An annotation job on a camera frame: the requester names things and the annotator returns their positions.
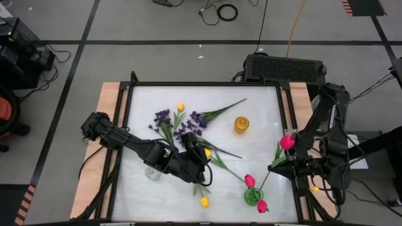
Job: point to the orange black vacuum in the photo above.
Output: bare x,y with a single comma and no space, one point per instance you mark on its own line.
4,110

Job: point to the black perforated computer case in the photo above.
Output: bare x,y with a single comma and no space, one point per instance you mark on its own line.
282,69

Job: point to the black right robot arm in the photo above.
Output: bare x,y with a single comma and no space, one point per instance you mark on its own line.
333,106

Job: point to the clear ribbed glass vase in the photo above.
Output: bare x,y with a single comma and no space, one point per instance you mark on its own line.
150,175

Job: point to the black equipment cart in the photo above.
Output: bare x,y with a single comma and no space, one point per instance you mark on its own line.
19,62

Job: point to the white printed paper sheet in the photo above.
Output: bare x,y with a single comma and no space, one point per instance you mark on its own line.
358,163

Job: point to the green glass vase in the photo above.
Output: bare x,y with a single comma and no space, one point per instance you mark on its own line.
248,194

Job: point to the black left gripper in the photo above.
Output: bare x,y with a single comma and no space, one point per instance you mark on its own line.
185,169

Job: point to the black power strip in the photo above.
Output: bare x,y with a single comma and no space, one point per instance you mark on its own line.
163,3

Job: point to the black stand beam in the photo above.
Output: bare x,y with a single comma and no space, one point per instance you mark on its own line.
383,141

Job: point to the wooden board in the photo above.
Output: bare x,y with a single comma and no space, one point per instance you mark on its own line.
103,103
298,100

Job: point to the black table frame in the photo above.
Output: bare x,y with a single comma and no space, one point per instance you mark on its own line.
204,83

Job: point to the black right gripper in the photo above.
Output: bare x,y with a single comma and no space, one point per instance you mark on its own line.
306,166

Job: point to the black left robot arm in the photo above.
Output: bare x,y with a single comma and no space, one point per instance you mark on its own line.
138,146

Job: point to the amber textured glass vase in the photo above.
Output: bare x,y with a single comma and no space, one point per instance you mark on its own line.
242,127

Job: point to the yellow tape tag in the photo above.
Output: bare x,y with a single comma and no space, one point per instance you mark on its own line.
315,189

